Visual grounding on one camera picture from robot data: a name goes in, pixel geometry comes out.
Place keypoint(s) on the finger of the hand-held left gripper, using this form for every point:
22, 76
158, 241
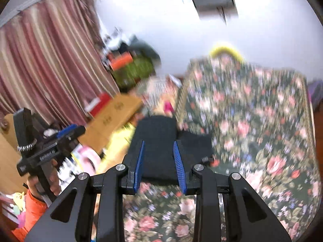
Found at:
72, 132
68, 150

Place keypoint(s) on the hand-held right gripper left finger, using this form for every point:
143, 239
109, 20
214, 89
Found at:
139, 166

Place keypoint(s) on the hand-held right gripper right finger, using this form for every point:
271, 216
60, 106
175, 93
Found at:
179, 166

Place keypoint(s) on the black zip hoodie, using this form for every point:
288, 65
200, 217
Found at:
159, 136

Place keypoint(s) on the person's left forearm orange sleeve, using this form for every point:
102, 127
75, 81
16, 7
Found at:
30, 214

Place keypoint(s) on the pile of clothes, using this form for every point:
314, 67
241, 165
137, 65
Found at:
114, 42

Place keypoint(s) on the person's left hand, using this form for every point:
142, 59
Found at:
54, 184

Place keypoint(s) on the pink plush item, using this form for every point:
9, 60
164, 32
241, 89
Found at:
88, 158

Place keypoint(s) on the wooden cabinet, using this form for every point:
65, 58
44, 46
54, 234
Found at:
8, 151

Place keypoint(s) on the yellow brown plush blanket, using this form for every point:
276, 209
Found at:
118, 146

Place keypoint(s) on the red box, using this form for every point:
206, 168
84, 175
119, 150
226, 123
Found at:
97, 104

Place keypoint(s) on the wooden lap table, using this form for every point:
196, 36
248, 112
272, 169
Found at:
113, 118

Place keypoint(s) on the cream blanket with red print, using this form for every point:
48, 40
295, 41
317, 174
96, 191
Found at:
166, 108

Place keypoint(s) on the striped pink curtain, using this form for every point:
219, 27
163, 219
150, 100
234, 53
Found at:
50, 55

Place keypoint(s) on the striped patchwork blanket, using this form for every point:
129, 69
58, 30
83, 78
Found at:
156, 88

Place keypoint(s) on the floral bed blanket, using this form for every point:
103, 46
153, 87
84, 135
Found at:
252, 131

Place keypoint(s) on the orange box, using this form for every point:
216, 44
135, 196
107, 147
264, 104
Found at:
121, 61

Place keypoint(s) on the green patterned box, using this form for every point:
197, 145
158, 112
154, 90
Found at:
136, 73

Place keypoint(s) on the grey neck pillow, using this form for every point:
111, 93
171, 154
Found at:
147, 50

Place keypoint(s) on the yellow curved object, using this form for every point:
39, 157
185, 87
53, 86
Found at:
224, 49

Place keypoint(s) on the purple grey cloth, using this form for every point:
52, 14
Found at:
316, 92

